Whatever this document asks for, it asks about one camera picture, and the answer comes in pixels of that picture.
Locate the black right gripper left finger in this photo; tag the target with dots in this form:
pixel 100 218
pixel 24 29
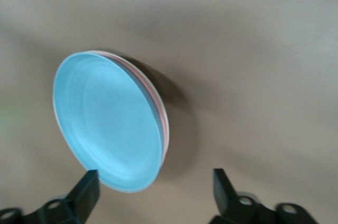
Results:
pixel 76 200

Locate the blue plate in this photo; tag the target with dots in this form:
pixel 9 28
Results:
pixel 105 123

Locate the pink plate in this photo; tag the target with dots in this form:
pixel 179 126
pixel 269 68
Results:
pixel 159 110

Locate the brown table mat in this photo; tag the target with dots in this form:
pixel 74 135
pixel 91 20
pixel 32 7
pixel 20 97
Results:
pixel 251 63

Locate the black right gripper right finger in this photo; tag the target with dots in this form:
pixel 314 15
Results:
pixel 227 208

